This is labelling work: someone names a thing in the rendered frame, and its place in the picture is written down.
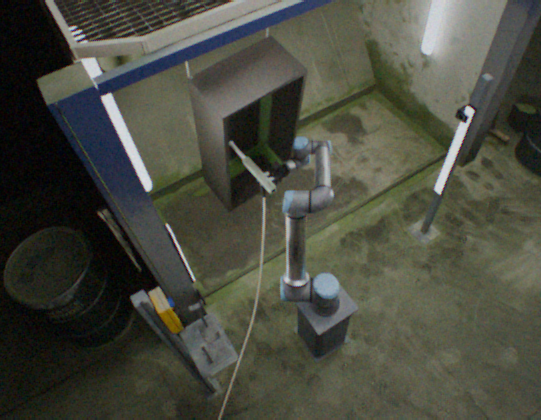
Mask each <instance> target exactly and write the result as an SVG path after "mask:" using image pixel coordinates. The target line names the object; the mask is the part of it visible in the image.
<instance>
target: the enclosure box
mask: <svg viewBox="0 0 541 420"><path fill-rule="evenodd" d="M307 74H308V69H307V68H306V67H305V66H304V65H302V64H301V63H300V62H298V61H297V60H296V59H295V58H294V57H293V56H292V55H291V54H290V53H289V52H288V51H287V50H286V49H285V48H284V47H283V46H282V45H281V44H280V43H279V42H278V41H277V40H276V39H275V38H274V37H273V36H272V35H269V36H267V37H265V38H264V39H262V40H260V41H258V42H256V43H254V44H252V45H250V46H248V47H246V48H244V49H242V50H240V51H238V52H236V53H235V54H233V55H231V56H229V57H227V58H225V59H224V60H222V61H220V62H218V63H216V64H214V65H212V66H210V67H209V68H207V69H205V70H203V71H201V72H199V73H197V74H195V75H193V76H191V77H193V78H192V79H191V77H189V78H188V83H189V89H190V95H191V101H192V106H193V112H194V114H193V118H194V124H195V130H196V136H197V142H198V147H199V153H200V159H201V165H202V171H203V177H204V182H205V183H206V184H207V185H208V187H209V188H210V189H211V190H212V192H213V193H214V194H215V195H216V197H217V198H218V199H219V201H220V202H221V203H222V204H223V206H224V207H225V208H226V209H227V211H228V212H229V213H230V212H232V211H233V210H235V209H236V208H238V207H239V206H241V205H242V204H244V203H245V202H247V201H248V200H250V199H251V198H253V197H255V196H256V195H258V194H259V193H261V192H260V185H259V183H257V181H256V178H255V177H254V176H253V175H252V174H251V173H250V172H249V170H248V169H247V168H246V167H245V166H244V165H243V164H242V163H243V160H242V158H241V157H240V156H239V155H238V154H237V153H236V152H235V151H234V150H233V148H232V147H230V146H229V145H228V143H229V142H231V141H232V142H233V143H234V145H235V146H236V147H237V149H238V150H239V151H240V152H241V153H242V154H243V155H244V156H245V157H249V158H250V159H251V161H252V162H253V163H254V164H255V165H256V166H257V167H258V168H259V169H260V170H261V172H262V173H264V172H265V171H267V170H270V169H273V168H275V167H274V165H273V163H274V162H277V163H279V164H280V166H282V165H283V163H284V162H286V161H288V160H289V159H291V158H292V155H293V142H294V140H295V138H296V133H297V128H298V122H299V117H300V111H301V106H302V101H303V95H304V90H305V84H306V79H307Z"/></svg>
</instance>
